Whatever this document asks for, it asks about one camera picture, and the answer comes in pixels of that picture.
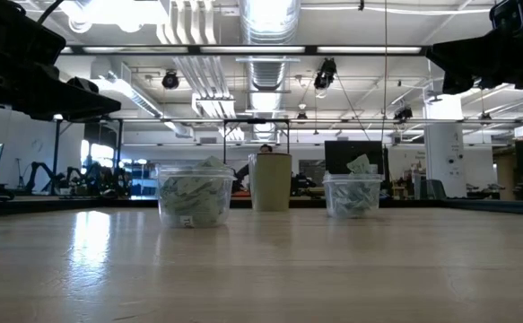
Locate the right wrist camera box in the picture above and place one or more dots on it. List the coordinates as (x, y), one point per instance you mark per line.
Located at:
(519, 18)

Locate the black ceiling spotlight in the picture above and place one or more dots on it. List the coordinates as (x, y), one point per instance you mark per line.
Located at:
(403, 114)
(325, 74)
(170, 81)

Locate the large clear plastic bin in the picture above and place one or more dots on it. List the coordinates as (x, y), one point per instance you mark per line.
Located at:
(167, 172)

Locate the person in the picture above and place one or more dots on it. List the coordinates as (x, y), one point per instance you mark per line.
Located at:
(265, 148)

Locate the white round pillar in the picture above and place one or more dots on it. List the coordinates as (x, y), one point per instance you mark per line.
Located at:
(445, 157)

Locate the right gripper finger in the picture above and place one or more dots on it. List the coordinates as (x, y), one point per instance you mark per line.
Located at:
(456, 54)
(458, 84)

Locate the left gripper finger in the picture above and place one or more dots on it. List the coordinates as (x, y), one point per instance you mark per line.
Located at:
(63, 89)
(81, 110)

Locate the small clear plastic bin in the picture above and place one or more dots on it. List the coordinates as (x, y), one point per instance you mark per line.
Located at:
(330, 179)

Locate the beige mug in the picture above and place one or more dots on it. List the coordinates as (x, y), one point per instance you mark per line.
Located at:
(271, 184)

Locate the black computer monitor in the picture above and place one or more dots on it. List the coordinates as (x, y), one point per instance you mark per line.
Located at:
(339, 157)

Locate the black metal table frame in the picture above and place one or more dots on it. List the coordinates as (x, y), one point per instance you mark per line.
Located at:
(19, 205)

